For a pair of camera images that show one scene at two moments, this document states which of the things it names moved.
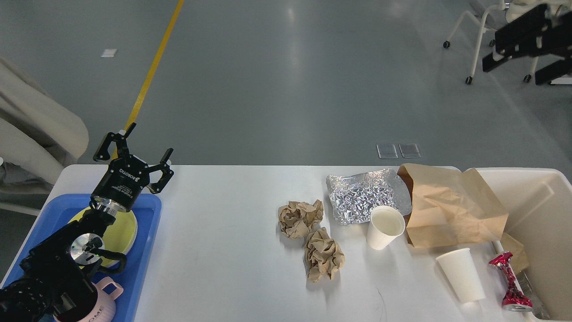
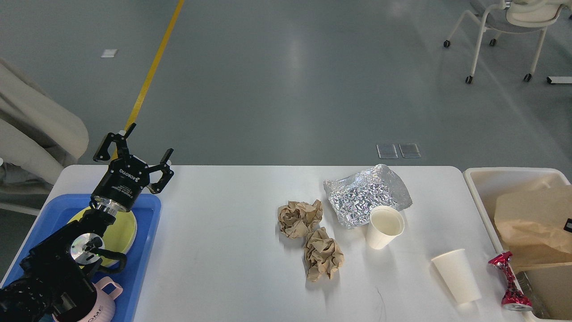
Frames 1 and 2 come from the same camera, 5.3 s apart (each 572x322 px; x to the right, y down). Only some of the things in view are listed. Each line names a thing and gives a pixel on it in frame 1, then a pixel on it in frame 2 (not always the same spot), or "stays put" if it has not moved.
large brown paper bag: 449,207 to 532,225
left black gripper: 122,182 stays put
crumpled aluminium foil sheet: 353,197 stays put
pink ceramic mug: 107,290 stays put
